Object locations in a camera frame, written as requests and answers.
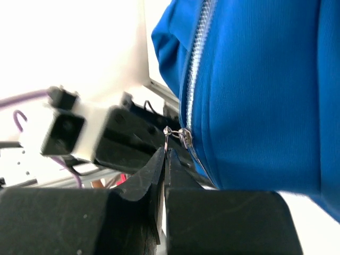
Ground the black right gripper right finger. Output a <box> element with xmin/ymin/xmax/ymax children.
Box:
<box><xmin>164</xmin><ymin>149</ymin><xmax>203</xmax><ymax>190</ymax></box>

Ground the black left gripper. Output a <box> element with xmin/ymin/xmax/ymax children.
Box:
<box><xmin>94</xmin><ymin>92</ymin><xmax>180</xmax><ymax>175</ymax></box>

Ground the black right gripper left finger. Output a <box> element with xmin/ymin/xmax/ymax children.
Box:
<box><xmin>111</xmin><ymin>147</ymin><xmax>165</xmax><ymax>202</ymax></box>

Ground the blue zip jacket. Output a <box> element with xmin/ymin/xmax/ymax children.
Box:
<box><xmin>151</xmin><ymin>1</ymin><xmax>339</xmax><ymax>219</ymax></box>

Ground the aluminium left rail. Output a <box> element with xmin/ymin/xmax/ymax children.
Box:
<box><xmin>146</xmin><ymin>79</ymin><xmax>179</xmax><ymax>108</ymax></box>

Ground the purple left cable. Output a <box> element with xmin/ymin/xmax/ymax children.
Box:
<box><xmin>0</xmin><ymin>89</ymin><xmax>83</xmax><ymax>188</ymax></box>

